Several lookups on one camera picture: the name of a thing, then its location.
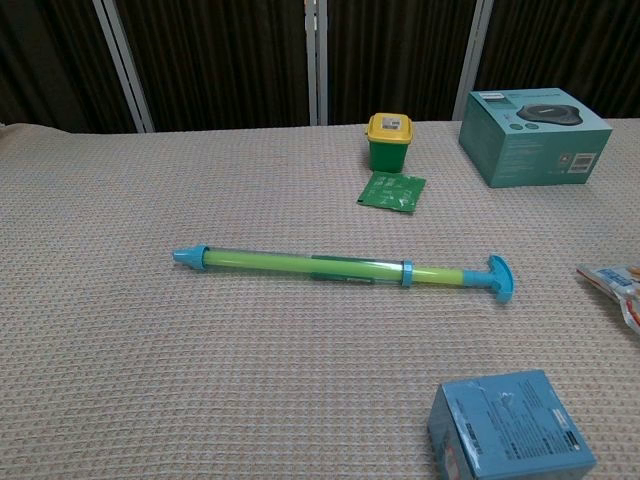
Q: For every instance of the beige woven tablecloth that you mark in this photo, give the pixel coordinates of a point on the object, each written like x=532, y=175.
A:
x=200, y=350

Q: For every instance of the green plastic packet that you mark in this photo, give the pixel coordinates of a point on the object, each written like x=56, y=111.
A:
x=391, y=191

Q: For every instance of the white and blue snack bag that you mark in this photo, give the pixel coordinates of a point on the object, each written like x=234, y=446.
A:
x=617, y=290

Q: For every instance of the green bucket with yellow lid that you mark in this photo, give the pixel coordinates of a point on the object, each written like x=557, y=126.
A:
x=389, y=148

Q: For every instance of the dark folding screen with frame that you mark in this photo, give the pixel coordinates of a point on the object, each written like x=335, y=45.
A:
x=225, y=60

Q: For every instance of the light blue cardboard box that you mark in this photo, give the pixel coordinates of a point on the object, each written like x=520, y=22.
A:
x=505, y=430

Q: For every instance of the green blue water pump toy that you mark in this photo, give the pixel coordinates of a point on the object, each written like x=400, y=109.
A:
x=280, y=264

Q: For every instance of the teal product box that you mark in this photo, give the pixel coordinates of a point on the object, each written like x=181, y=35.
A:
x=530, y=147

